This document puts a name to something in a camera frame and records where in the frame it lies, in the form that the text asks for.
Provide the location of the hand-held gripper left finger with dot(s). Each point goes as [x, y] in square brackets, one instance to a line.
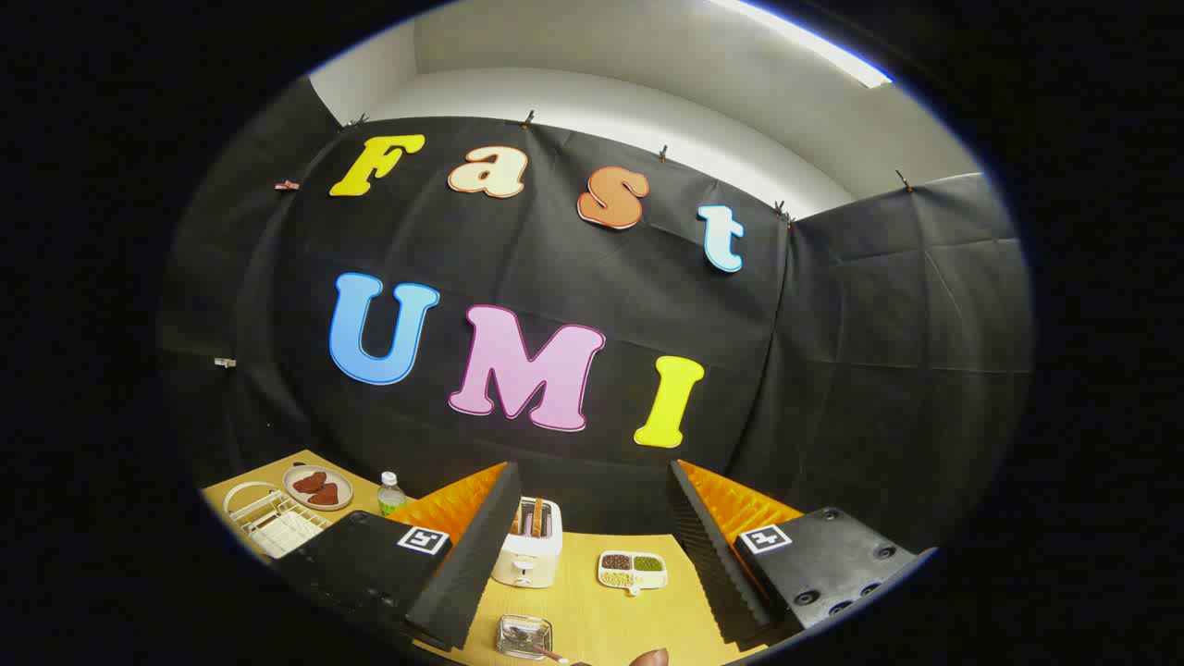
[472, 573]

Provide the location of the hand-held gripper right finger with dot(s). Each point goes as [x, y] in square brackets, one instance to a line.
[712, 573]

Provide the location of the white divided dish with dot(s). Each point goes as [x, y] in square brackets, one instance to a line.
[652, 581]

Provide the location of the white toaster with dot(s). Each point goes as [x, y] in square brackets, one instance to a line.
[527, 560]

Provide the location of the pile of green beans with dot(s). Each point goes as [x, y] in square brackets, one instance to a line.
[647, 563]

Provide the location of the pile of yellow beans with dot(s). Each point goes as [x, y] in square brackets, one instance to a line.
[618, 579]

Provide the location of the pile of brown beans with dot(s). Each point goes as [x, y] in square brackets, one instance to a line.
[616, 561]

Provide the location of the green label drink bottle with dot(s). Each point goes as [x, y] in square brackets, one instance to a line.
[390, 499]

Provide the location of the small beige saucer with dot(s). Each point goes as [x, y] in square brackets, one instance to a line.
[344, 483]

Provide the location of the red sausage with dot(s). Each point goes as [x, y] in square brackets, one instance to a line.
[326, 496]
[309, 482]

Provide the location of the black backdrop cloth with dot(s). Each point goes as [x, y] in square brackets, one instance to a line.
[555, 259]

